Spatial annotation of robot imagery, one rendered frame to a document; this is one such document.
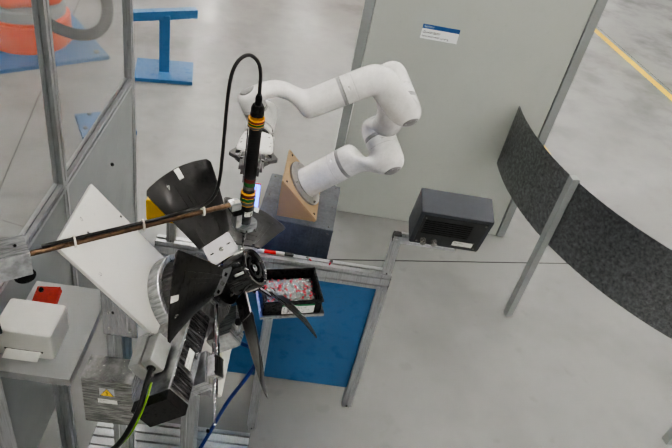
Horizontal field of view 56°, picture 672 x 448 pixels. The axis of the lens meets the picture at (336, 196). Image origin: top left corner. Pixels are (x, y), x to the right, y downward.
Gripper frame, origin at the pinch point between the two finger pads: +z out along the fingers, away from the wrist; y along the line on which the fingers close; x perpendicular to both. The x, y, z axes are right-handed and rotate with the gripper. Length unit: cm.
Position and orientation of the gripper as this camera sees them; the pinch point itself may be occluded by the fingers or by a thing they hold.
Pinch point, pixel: (250, 167)
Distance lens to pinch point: 173.7
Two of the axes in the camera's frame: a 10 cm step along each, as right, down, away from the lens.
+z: -0.3, 6.0, -8.0
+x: 1.7, -7.9, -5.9
